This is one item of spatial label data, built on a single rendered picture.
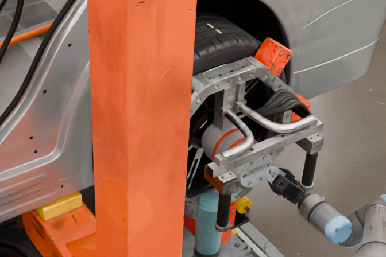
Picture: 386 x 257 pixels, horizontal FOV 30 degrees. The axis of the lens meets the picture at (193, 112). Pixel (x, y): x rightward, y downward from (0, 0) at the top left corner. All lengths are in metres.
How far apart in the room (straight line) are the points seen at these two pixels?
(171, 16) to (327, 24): 1.29
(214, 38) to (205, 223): 0.58
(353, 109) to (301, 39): 1.59
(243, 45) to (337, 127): 1.75
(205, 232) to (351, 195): 1.34
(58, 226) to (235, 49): 0.77
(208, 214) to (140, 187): 0.69
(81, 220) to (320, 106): 2.08
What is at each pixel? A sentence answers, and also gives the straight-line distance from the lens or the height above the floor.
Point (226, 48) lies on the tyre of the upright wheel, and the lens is 2.20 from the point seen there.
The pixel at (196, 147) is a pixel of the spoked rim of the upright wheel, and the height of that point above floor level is 0.79.
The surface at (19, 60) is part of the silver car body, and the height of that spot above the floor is 1.03.
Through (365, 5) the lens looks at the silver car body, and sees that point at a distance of 2.73.
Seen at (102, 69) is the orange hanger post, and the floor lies 1.48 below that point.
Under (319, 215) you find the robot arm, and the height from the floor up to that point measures 0.65.
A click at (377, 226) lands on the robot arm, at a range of 2.21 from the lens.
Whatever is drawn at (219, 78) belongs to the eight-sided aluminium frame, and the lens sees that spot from 2.13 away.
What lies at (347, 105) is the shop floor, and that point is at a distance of 4.11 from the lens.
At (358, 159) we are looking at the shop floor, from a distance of 3.74.
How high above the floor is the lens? 2.28
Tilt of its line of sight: 36 degrees down
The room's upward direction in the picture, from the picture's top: 4 degrees clockwise
